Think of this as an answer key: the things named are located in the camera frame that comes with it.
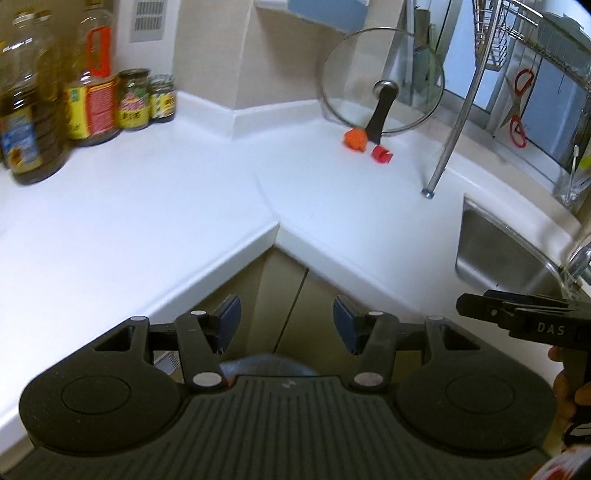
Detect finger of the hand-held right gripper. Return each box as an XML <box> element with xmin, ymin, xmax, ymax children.
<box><xmin>484</xmin><ymin>290</ymin><xmax>571</xmax><ymax>308</ymax></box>
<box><xmin>456</xmin><ymin>294</ymin><xmax>518</xmax><ymax>326</ymax></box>

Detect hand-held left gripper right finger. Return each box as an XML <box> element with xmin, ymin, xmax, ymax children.
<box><xmin>333</xmin><ymin>296</ymin><xmax>481</xmax><ymax>391</ymax></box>

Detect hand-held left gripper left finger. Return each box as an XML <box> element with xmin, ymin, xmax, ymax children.
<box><xmin>95</xmin><ymin>295</ymin><xmax>242</xmax><ymax>393</ymax></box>

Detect white mesh waste bin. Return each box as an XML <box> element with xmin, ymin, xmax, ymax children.
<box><xmin>219</xmin><ymin>353</ymin><xmax>320</xmax><ymax>385</ymax></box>

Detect clear blue bin liner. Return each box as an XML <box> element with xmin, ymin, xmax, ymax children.
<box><xmin>219</xmin><ymin>353</ymin><xmax>320</xmax><ymax>385</ymax></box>

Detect person's right hand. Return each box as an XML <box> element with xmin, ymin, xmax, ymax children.
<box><xmin>549</xmin><ymin>348</ymin><xmax>578</xmax><ymax>435</ymax></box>

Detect beige corner cabinet panel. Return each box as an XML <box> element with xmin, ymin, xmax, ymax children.
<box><xmin>277</xmin><ymin>270</ymin><xmax>419</xmax><ymax>358</ymax></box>

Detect stainless steel sink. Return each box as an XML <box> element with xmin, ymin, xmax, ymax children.
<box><xmin>455</xmin><ymin>196</ymin><xmax>583</xmax><ymax>302</ymax></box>

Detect chrome faucet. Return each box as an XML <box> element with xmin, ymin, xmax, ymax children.
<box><xmin>558</xmin><ymin>231</ymin><xmax>591</xmax><ymax>303</ymax></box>

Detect clear glass cup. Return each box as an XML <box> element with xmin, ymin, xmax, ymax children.
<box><xmin>553</xmin><ymin>166</ymin><xmax>586</xmax><ymax>209</ymax></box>

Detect red and white clothing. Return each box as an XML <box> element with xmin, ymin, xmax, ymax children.
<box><xmin>531</xmin><ymin>450</ymin><xmax>591</xmax><ymax>480</ymax></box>

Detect white toothbrush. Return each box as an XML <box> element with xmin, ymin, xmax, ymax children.
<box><xmin>569</xmin><ymin>144</ymin><xmax>581</xmax><ymax>204</ymax></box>

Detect steel dish rack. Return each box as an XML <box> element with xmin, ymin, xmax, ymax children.
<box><xmin>420</xmin><ymin>0</ymin><xmax>591</xmax><ymax>200</ymax></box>

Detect orange vegetable piece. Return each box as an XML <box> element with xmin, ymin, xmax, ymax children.
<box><xmin>342</xmin><ymin>128</ymin><xmax>369</xmax><ymax>152</ymax></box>

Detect glass jar yellow label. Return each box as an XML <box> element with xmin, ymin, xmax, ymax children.
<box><xmin>148</xmin><ymin>74</ymin><xmax>177</xmax><ymax>124</ymax></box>

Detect green label jars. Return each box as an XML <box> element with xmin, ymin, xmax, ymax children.
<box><xmin>115</xmin><ymin>68</ymin><xmax>152</xmax><ymax>132</ymax></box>

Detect dark oil bottle blue label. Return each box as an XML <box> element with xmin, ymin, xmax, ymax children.
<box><xmin>0</xmin><ymin>9</ymin><xmax>71</xmax><ymax>186</ymax></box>

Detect red handled scissors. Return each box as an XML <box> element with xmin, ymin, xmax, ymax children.
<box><xmin>499</xmin><ymin>68</ymin><xmax>535</xmax><ymax>149</ymax></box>

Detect glass pot lid black handle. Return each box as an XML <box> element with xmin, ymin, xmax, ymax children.
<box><xmin>322</xmin><ymin>27</ymin><xmax>445</xmax><ymax>146</ymax></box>

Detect large oil bottle orange handle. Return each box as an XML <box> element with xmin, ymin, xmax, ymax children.
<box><xmin>60</xmin><ymin>0</ymin><xmax>122</xmax><ymax>147</ymax></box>

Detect white wall vent grille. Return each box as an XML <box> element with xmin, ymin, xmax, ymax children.
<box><xmin>130</xmin><ymin>0</ymin><xmax>167</xmax><ymax>44</ymax></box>

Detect blue wall cabinet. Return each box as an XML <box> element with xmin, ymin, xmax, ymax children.
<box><xmin>256</xmin><ymin>0</ymin><xmax>372</xmax><ymax>31</ymax></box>

